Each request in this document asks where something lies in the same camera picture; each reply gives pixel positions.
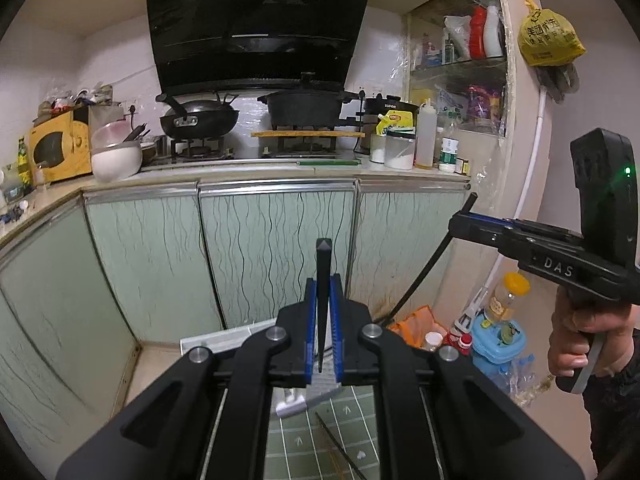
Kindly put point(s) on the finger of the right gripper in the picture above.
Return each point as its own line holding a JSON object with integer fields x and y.
{"x": 478, "y": 228}

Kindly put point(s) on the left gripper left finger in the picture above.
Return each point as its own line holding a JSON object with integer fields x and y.
{"x": 282, "y": 355}

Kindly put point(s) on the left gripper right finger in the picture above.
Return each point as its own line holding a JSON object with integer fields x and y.
{"x": 364, "y": 353}

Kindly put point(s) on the black chopstick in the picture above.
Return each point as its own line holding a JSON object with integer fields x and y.
{"x": 415, "y": 285}
{"x": 352, "y": 465}
{"x": 324, "y": 257}

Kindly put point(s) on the right hand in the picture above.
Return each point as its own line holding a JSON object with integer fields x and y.
{"x": 569, "y": 345}

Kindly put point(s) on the grey utensil holder rack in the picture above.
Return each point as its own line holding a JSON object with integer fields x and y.
{"x": 285, "y": 402}

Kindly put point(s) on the orange bag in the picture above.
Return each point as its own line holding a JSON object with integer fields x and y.
{"x": 421, "y": 330}

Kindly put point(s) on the yellow lid jar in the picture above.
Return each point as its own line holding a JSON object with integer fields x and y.
{"x": 506, "y": 296}

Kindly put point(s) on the green checked tablecloth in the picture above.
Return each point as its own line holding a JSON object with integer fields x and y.
{"x": 298, "y": 448}

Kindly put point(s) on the blue plastic container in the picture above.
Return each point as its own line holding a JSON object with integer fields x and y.
{"x": 495, "y": 345}

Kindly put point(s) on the green label bottle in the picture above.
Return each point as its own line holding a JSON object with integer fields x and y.
{"x": 448, "y": 155}

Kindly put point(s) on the white squeeze bottle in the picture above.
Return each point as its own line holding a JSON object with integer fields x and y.
{"x": 426, "y": 129}

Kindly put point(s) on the yellow plastic bag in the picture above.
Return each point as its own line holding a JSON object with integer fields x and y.
{"x": 547, "y": 39}

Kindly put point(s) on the black cooking pot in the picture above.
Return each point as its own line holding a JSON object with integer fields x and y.
{"x": 307, "y": 107}

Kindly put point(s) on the black wok pan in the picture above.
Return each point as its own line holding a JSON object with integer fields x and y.
{"x": 198, "y": 119}

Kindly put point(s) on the yellow microwave oven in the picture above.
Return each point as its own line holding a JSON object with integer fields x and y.
{"x": 61, "y": 145}

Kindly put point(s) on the black range hood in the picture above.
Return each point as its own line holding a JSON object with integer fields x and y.
{"x": 202, "y": 45}

